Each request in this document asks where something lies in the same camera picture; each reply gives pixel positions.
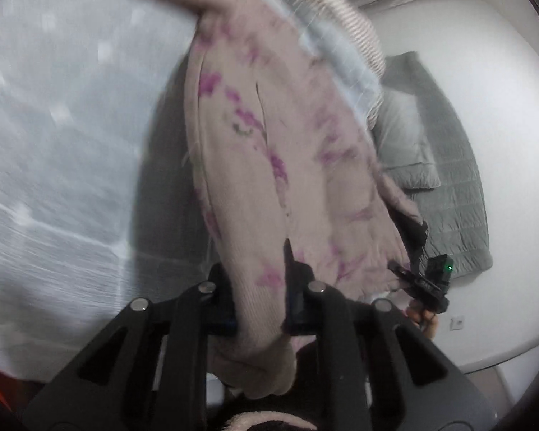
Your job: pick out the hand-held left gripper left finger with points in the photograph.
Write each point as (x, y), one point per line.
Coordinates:
(222, 318)

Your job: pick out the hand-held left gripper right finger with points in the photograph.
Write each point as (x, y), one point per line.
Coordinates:
(296, 301)

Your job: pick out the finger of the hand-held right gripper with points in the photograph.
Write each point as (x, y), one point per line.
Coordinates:
(404, 274)

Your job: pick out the pink floral garment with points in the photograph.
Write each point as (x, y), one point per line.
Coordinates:
(260, 175)

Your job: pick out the person's right hand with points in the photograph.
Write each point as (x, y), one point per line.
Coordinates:
(424, 318)

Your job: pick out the grey quilt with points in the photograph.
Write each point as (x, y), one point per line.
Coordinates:
(458, 188)

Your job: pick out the pink fuzzy clothing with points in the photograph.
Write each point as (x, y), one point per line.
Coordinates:
(269, 422)

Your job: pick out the grey pillow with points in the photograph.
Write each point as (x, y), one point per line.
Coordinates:
(406, 139)

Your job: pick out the light blue grid bedspread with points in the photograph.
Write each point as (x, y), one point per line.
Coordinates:
(58, 152)

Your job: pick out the striped blanket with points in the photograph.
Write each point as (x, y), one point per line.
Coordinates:
(341, 13)

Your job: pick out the white wall socket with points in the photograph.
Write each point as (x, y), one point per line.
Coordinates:
(457, 322)

